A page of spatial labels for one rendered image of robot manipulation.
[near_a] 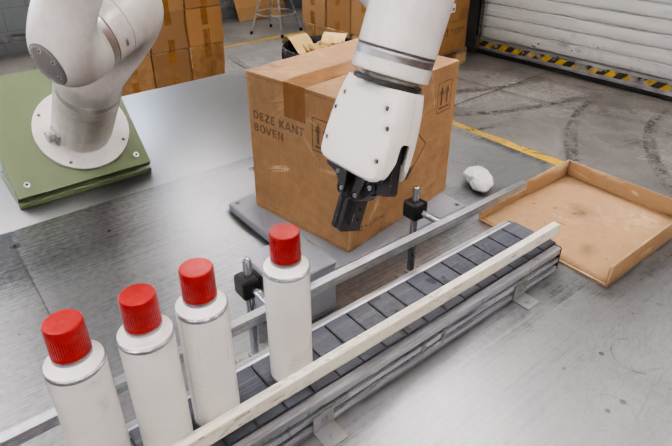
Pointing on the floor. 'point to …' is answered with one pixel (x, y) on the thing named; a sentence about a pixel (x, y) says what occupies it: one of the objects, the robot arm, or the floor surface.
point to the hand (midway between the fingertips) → (349, 212)
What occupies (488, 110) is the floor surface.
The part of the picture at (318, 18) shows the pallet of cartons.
